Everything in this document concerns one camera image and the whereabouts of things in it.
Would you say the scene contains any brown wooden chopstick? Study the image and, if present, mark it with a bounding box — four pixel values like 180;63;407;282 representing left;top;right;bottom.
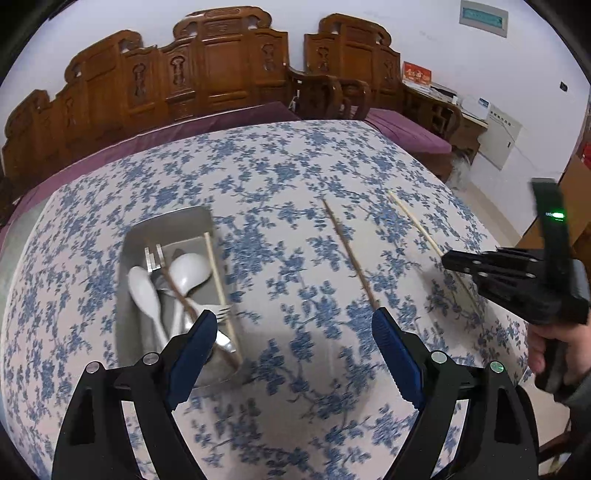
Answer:
322;199;382;313
159;270;241;368

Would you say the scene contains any rectangular metal tray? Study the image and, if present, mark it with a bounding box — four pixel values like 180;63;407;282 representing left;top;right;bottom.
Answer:
113;206;245;389

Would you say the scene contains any blue floral tablecloth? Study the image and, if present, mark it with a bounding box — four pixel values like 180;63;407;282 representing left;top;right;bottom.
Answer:
0;120;530;480

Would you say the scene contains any long carved wooden sofa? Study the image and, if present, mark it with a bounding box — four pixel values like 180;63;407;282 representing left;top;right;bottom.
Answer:
0;6;291;197

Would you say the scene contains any short carved wooden sofa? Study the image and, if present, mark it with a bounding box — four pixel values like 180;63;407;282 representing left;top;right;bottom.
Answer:
302;13;403;121

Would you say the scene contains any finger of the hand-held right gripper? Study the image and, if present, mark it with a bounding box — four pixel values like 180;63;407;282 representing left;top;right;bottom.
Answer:
441;247;541;278
475;276;551;320

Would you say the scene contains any short purple seat cushion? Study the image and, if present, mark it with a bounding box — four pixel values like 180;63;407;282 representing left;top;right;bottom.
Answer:
364;107;453;157

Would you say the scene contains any metal fork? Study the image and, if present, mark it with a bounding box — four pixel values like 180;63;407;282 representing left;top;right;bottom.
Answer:
154;244;168;289
144;246;158;296

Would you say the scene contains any long purple seat cushion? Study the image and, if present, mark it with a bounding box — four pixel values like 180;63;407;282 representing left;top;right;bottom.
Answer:
0;100;302;243

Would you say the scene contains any cream chopstick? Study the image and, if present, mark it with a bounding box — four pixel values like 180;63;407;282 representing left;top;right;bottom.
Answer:
202;233;245;366
387;191;478;298

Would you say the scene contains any white electrical panel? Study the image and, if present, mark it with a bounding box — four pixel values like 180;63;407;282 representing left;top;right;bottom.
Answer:
479;110;523;172

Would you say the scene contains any white soup spoon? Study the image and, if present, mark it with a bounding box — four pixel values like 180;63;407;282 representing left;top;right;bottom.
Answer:
128;266;170;354

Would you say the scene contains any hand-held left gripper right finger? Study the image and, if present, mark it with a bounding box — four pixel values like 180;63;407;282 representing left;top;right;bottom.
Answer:
372;308;541;480

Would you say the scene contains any white box with blue label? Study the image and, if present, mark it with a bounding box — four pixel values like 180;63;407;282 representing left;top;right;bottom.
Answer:
461;94;489;124

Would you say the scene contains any framed wall panel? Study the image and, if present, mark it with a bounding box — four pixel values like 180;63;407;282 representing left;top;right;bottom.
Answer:
459;0;509;38

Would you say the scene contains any white paper stack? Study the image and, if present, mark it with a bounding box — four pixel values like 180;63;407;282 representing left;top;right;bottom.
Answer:
428;82;461;101

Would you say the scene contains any white plastic fork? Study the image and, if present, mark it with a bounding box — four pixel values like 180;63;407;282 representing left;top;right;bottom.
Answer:
185;295;232;325

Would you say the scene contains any wooden armchair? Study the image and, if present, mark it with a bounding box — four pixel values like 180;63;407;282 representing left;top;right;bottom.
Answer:
401;82;482;160

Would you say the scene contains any person's right hand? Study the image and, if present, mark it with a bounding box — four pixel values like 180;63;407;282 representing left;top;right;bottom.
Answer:
527;322;591;398

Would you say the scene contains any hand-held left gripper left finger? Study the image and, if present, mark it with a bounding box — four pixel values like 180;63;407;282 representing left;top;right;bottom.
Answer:
53;310;218;480

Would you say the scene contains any wide white plastic spoon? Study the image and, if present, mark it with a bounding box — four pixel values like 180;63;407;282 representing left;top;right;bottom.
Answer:
170;253;212;298

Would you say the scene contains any red printed box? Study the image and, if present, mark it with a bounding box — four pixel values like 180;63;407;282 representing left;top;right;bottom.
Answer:
402;61;433;85

